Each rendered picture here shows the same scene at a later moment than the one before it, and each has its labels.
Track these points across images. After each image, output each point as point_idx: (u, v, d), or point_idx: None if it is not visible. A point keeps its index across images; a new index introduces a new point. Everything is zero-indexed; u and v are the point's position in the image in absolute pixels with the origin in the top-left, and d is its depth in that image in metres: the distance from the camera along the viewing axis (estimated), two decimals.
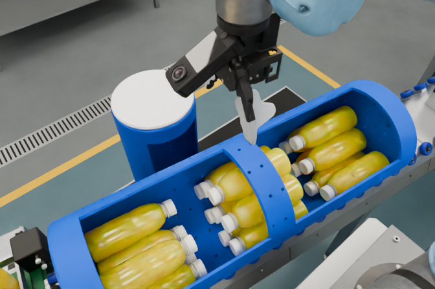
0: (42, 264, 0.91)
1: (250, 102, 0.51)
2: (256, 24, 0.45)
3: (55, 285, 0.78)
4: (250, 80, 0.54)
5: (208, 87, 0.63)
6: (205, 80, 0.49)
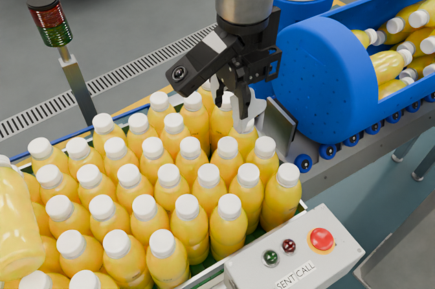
0: None
1: (247, 104, 0.53)
2: (256, 23, 0.45)
3: (274, 98, 0.83)
4: (250, 80, 0.54)
5: (217, 103, 0.62)
6: (206, 79, 0.49)
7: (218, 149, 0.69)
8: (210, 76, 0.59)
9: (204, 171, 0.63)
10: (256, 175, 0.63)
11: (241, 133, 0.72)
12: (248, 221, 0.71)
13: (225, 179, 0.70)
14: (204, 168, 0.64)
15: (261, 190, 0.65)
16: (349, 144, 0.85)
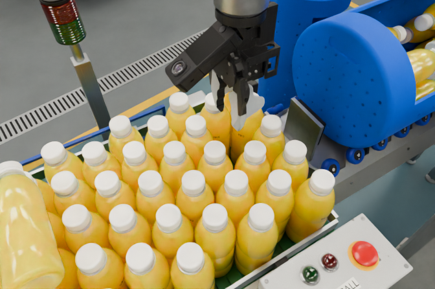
0: None
1: (245, 100, 0.53)
2: (253, 15, 0.46)
3: (299, 99, 0.79)
4: (250, 76, 0.54)
5: (219, 105, 0.62)
6: (204, 73, 0.49)
7: (244, 154, 0.64)
8: (211, 78, 0.59)
9: (232, 178, 0.59)
10: (288, 182, 0.58)
11: (267, 137, 0.67)
12: None
13: (251, 186, 0.66)
14: (232, 175, 0.59)
15: (292, 199, 0.61)
16: (377, 148, 0.80)
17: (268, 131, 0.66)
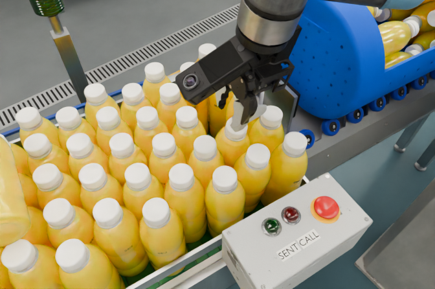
0: None
1: (251, 114, 0.53)
2: (277, 43, 0.44)
3: None
4: (258, 89, 0.53)
5: (221, 105, 0.61)
6: (217, 90, 0.48)
7: (225, 129, 0.64)
8: None
9: (200, 142, 0.59)
10: (267, 157, 0.57)
11: None
12: (250, 201, 0.67)
13: (230, 161, 0.66)
14: (200, 139, 0.60)
15: (269, 172, 0.61)
16: (353, 120, 0.82)
17: None
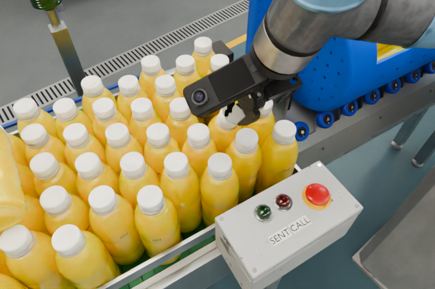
0: None
1: (250, 122, 0.54)
2: (292, 70, 0.43)
3: None
4: None
5: (226, 114, 0.60)
6: (224, 105, 0.48)
7: (218, 118, 0.65)
8: None
9: (193, 131, 0.61)
10: (254, 140, 0.59)
11: None
12: (243, 189, 0.68)
13: (222, 148, 0.68)
14: (193, 127, 0.61)
15: (259, 157, 0.62)
16: (347, 113, 0.83)
17: None
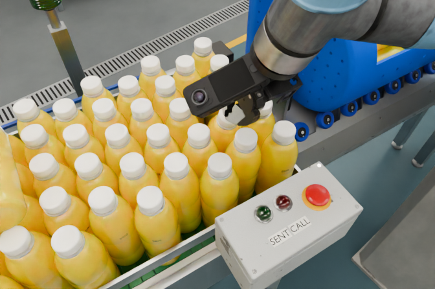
0: None
1: (250, 122, 0.54)
2: (292, 71, 0.43)
3: None
4: None
5: (226, 114, 0.60)
6: (224, 106, 0.48)
7: (217, 118, 0.65)
8: None
9: (194, 131, 0.61)
10: (254, 139, 0.59)
11: None
12: (243, 189, 0.68)
13: (221, 148, 0.68)
14: (194, 127, 0.61)
15: (258, 156, 0.62)
16: (347, 113, 0.83)
17: None
